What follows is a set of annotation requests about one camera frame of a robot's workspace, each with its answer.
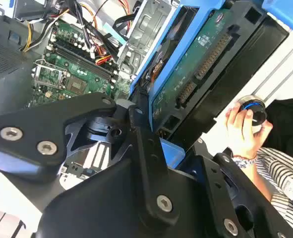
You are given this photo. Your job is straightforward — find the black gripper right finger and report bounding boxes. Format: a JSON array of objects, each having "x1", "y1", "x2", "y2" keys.
[{"x1": 192, "y1": 137, "x2": 293, "y2": 238}]

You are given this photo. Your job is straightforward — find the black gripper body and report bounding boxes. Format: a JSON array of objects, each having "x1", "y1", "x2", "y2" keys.
[{"x1": 34, "y1": 111, "x2": 221, "y2": 238}]

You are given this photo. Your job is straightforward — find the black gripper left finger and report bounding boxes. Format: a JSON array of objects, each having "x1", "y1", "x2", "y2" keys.
[{"x1": 0, "y1": 85, "x2": 181, "y2": 226}]

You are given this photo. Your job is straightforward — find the round black blue-ringed tool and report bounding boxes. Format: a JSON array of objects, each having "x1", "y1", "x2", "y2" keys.
[{"x1": 236, "y1": 95, "x2": 268, "y2": 134}]

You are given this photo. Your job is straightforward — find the hard disk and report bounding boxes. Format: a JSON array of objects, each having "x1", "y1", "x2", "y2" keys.
[{"x1": 129, "y1": 0, "x2": 293, "y2": 171}]

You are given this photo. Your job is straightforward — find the person's hand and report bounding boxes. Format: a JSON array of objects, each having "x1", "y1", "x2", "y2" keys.
[{"x1": 225, "y1": 101, "x2": 274, "y2": 159}]

